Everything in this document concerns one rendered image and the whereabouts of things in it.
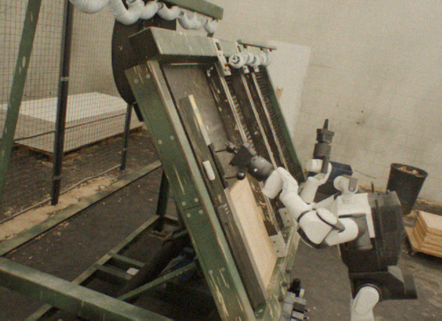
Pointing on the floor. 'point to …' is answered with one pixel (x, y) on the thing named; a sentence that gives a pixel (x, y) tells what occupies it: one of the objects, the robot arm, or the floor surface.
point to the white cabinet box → (289, 76)
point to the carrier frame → (34, 282)
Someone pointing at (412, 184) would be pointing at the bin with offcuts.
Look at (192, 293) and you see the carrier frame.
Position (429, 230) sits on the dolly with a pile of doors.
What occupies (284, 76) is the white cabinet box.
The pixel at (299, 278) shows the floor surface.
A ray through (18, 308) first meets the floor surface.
